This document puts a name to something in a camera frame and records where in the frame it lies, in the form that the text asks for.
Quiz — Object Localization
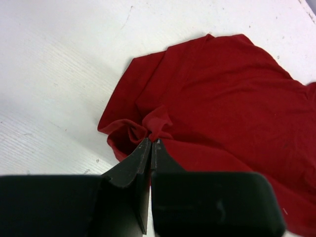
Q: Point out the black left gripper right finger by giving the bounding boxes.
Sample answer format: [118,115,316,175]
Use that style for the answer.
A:
[151,140,286,237]

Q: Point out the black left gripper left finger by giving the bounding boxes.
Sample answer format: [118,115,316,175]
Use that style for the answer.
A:
[0,139,151,237]

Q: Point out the red t shirt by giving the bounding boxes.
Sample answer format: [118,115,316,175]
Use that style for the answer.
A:
[97,35,316,237]

